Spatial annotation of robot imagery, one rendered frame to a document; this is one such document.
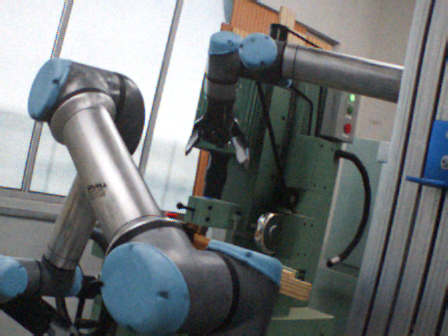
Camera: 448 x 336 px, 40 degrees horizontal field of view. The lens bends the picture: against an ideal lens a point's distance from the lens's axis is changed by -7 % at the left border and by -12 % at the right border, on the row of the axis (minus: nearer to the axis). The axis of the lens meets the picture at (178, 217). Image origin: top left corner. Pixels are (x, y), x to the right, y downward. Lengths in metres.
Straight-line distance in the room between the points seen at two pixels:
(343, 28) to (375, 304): 3.42
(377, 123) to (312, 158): 2.53
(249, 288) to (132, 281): 0.17
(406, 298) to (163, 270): 0.32
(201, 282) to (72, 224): 0.47
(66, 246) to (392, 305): 0.67
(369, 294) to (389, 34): 3.61
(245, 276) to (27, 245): 2.10
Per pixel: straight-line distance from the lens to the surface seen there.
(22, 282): 1.25
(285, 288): 1.56
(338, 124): 1.89
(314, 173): 1.79
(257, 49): 1.25
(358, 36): 4.35
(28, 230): 2.91
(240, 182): 1.84
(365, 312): 0.91
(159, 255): 0.81
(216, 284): 0.85
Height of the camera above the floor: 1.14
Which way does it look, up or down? 4 degrees down
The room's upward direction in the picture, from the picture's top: 12 degrees clockwise
